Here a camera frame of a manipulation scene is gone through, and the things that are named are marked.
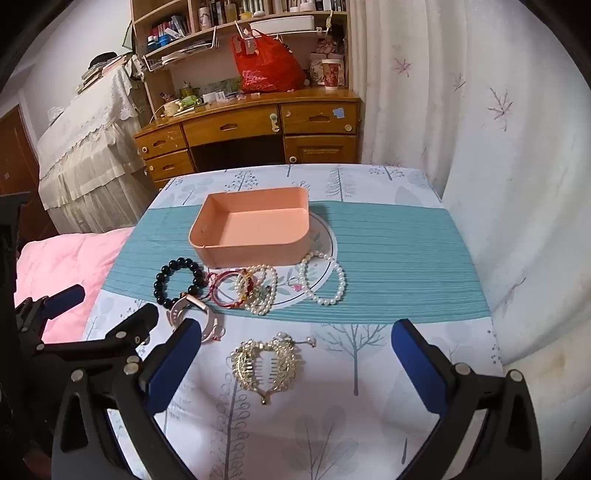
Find cream lace cover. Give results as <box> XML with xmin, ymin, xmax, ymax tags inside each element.
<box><xmin>37</xmin><ymin>55</ymin><xmax>156</xmax><ymax>233</ymax></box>

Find pink quilt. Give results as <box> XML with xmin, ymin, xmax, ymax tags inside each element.
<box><xmin>14</xmin><ymin>228</ymin><xmax>132</xmax><ymax>343</ymax></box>

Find pink strap smart watch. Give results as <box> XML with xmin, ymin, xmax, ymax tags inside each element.
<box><xmin>166</xmin><ymin>293</ymin><xmax>225</xmax><ymax>343</ymax></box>

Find pink plastic tray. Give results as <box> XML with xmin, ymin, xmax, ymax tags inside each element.
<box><xmin>188</xmin><ymin>187</ymin><xmax>311</xmax><ymax>269</ymax></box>

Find red plastic bag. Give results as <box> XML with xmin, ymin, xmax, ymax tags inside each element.
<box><xmin>230</xmin><ymin>29</ymin><xmax>307</xmax><ymax>93</ymax></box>

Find wooden bookshelf hutch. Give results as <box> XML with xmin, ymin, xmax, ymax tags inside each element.
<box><xmin>130</xmin><ymin>1</ymin><xmax>349</xmax><ymax>117</ymax></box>

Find white pearl necklace bundle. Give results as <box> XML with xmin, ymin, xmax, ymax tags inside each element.
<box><xmin>233</xmin><ymin>263</ymin><xmax>280</xmax><ymax>317</ymax></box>

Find red paper cup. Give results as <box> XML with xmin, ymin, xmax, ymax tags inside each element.
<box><xmin>322</xmin><ymin>58</ymin><xmax>341</xmax><ymax>91</ymax></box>

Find red string bracelet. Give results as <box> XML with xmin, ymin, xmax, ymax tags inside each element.
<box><xmin>205</xmin><ymin>269</ymin><xmax>253</xmax><ymax>309</ymax></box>

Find black bead bracelet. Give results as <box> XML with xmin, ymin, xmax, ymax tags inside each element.
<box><xmin>153</xmin><ymin>257</ymin><xmax>208</xmax><ymax>310</ymax></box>

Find white pearl bracelet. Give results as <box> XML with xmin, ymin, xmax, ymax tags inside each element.
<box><xmin>297</xmin><ymin>250</ymin><xmax>347</xmax><ymax>307</ymax></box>

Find white floral curtain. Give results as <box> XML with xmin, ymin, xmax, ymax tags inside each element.
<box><xmin>346</xmin><ymin>1</ymin><xmax>590</xmax><ymax>478</ymax></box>

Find tree print tablecloth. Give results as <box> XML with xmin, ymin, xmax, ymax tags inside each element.
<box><xmin>84</xmin><ymin>165</ymin><xmax>503</xmax><ymax>479</ymax></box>

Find wooden desk with drawers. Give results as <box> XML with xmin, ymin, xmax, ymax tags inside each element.
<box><xmin>134</xmin><ymin>88</ymin><xmax>362</xmax><ymax>188</ymax></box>

